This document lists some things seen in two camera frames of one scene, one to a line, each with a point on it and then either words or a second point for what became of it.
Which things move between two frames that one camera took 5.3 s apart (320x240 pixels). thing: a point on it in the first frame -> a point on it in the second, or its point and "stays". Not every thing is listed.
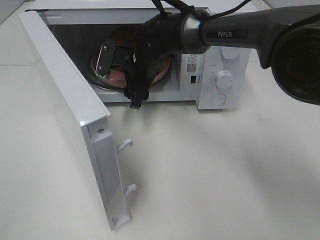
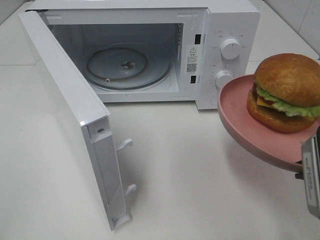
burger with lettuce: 125,35 -> 285,96
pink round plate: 117,76 -> 281,150
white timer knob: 224,79 stays
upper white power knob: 230,53 stays
